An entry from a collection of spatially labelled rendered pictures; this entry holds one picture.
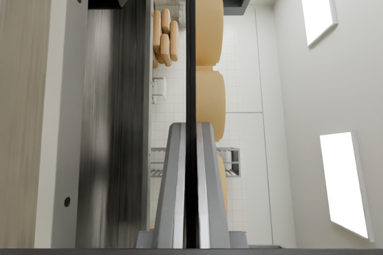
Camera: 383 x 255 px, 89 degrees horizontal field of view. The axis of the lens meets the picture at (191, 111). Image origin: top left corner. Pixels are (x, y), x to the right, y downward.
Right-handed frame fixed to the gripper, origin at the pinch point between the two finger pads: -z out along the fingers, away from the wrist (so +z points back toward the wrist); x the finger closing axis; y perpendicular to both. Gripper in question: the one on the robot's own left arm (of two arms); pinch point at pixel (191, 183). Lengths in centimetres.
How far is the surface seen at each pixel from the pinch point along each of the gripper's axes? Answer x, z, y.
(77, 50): -9.5, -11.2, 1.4
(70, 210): -9.5, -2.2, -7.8
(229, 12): 13, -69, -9
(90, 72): -15.5, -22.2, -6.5
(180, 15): -24, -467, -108
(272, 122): 175, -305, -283
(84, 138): -15.4, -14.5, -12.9
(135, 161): -12.0, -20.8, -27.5
